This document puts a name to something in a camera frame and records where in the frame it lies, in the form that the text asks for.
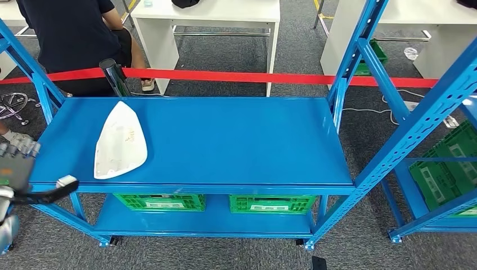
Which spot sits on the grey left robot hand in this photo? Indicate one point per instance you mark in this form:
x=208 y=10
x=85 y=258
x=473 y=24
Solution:
x=16 y=173

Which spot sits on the white plastic part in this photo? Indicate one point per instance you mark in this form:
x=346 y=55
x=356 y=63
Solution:
x=119 y=149

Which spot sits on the blue metal shelf rack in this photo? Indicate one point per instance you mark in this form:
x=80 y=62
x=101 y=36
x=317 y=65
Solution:
x=428 y=223
x=223 y=141

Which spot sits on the person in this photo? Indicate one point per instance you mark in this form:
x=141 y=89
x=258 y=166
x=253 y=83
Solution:
x=74 y=33
x=18 y=138

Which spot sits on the chrome chair base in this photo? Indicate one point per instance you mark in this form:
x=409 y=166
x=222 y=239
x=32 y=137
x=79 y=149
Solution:
x=15 y=106

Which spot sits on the green plastic crate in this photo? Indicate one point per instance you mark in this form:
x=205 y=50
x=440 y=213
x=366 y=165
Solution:
x=447 y=175
x=160 y=203
x=272 y=204
x=378 y=56

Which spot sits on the yellow floor tape line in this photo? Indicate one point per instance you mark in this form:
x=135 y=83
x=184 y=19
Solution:
x=130 y=7

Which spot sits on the small clear cup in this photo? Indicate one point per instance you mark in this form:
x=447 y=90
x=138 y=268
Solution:
x=148 y=2

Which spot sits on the red barrier belt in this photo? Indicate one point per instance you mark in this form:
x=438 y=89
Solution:
x=223 y=77

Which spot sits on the black item on desk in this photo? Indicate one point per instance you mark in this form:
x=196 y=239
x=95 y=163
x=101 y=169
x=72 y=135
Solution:
x=185 y=3
x=467 y=3

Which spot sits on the black robot body edge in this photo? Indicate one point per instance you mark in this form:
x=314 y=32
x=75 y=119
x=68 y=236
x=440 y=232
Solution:
x=319 y=263

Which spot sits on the white power strip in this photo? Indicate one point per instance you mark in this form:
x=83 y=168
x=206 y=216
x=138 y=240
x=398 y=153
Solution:
x=411 y=106

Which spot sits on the clear plastic bottle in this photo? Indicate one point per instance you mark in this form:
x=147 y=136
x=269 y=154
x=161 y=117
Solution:
x=411 y=54

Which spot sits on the white power adapter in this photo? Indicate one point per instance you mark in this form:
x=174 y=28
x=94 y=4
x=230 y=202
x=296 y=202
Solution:
x=451 y=123

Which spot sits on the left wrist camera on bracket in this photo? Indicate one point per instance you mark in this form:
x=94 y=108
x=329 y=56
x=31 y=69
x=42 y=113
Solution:
x=56 y=192

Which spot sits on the black stanchion post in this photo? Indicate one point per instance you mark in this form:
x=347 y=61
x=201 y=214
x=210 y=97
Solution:
x=113 y=76

